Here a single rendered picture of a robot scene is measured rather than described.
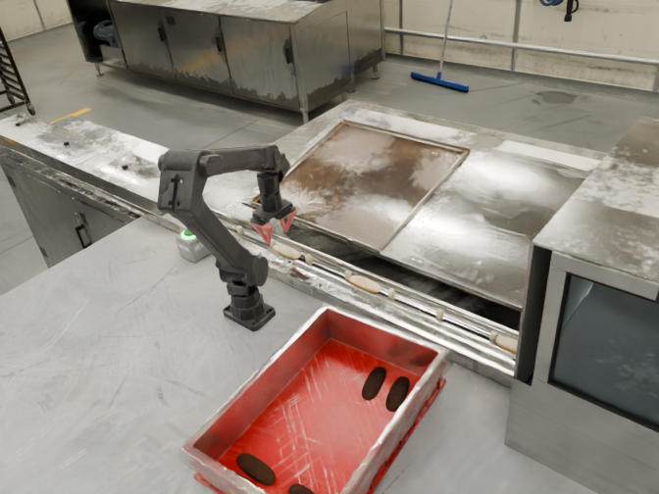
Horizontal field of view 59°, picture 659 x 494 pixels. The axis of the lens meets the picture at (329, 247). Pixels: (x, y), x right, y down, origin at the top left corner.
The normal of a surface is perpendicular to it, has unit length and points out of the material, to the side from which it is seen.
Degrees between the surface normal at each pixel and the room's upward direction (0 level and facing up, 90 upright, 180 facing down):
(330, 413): 0
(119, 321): 0
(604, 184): 0
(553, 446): 90
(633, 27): 90
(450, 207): 10
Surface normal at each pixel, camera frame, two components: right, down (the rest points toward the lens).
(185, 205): -0.29, -0.05
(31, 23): 0.77, 0.30
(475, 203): -0.20, -0.72
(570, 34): -0.63, 0.50
